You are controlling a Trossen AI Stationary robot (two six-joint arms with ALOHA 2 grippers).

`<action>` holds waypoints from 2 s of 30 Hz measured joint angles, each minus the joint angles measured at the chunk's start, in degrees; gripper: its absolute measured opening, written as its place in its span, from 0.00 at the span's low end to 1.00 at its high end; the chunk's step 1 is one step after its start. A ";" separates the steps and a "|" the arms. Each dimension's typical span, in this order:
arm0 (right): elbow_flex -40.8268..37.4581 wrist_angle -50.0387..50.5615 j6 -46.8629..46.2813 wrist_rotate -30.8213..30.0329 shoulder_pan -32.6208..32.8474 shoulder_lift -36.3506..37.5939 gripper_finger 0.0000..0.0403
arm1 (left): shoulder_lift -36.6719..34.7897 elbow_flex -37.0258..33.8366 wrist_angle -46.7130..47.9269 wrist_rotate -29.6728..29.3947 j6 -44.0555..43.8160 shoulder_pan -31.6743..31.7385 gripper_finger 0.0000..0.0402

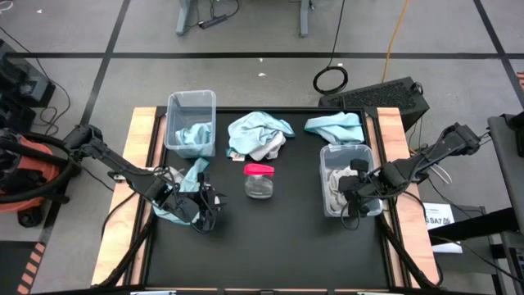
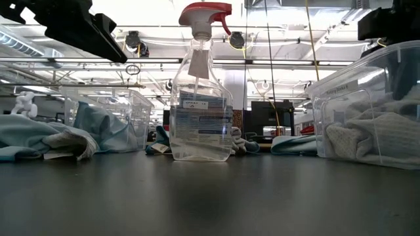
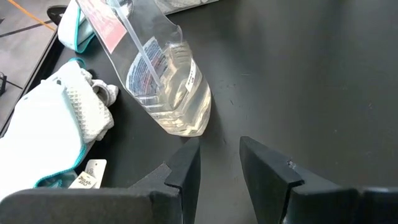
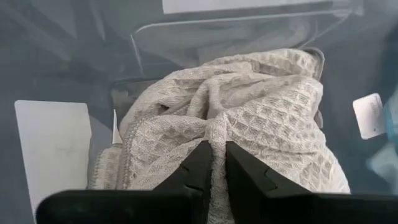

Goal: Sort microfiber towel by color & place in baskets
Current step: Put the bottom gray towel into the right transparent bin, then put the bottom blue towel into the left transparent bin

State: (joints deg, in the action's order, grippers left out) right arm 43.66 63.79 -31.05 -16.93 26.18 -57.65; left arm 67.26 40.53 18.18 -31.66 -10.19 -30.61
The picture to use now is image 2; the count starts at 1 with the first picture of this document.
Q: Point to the clear plastic storage bin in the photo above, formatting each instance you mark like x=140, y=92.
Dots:
x=328, y=98
x=141, y=114

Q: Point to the white paper towel tag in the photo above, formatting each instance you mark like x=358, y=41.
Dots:
x=57, y=155
x=160, y=148

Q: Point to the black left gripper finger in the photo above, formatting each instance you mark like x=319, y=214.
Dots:
x=92, y=36

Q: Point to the grey waffle microfiber towel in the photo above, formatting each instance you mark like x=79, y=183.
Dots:
x=238, y=141
x=75, y=141
x=370, y=141
x=387, y=108

